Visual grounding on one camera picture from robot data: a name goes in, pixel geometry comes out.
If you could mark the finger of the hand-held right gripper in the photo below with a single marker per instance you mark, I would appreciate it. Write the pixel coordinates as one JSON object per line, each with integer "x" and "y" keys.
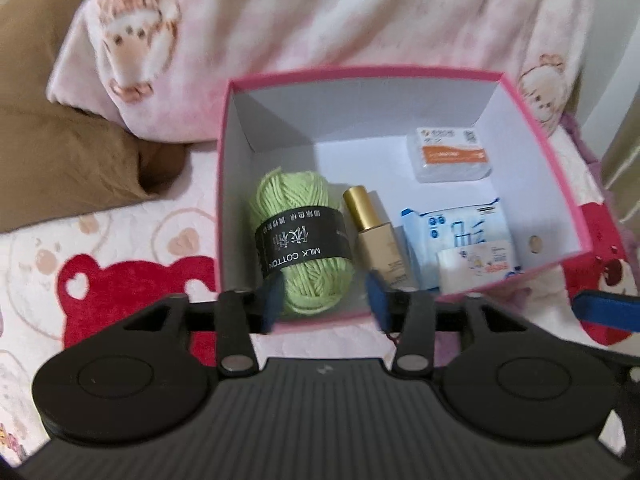
{"x": 600, "y": 310}

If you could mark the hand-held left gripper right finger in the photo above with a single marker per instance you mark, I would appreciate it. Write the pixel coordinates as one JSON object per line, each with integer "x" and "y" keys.
{"x": 377, "y": 302}

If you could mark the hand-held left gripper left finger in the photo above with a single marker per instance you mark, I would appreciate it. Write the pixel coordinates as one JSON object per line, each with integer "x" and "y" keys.
{"x": 271, "y": 305}

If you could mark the gold foundation bottle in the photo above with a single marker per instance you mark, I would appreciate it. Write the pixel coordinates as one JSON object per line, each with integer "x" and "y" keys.
{"x": 377, "y": 240}

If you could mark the green yarn ball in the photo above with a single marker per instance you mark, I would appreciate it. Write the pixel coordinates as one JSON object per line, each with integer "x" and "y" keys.
{"x": 300, "y": 240}

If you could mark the small white tissue packet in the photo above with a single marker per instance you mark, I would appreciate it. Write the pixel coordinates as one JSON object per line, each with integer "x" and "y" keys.
{"x": 475, "y": 265}

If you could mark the blue wet wipes pack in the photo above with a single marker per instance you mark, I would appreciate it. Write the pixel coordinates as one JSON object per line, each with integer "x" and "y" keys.
{"x": 450, "y": 225}

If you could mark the pink cardboard box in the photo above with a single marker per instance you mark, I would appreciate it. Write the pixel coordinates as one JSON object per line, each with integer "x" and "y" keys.
{"x": 380, "y": 175}

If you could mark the white packet with orange label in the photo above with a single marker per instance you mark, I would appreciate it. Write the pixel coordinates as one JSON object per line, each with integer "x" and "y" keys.
{"x": 450, "y": 155}

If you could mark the brown pillow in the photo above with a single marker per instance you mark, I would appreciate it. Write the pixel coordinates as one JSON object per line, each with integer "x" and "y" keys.
{"x": 60, "y": 160}

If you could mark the pink printed plush blanket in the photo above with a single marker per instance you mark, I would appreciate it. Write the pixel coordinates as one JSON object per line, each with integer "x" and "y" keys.
{"x": 325, "y": 10}

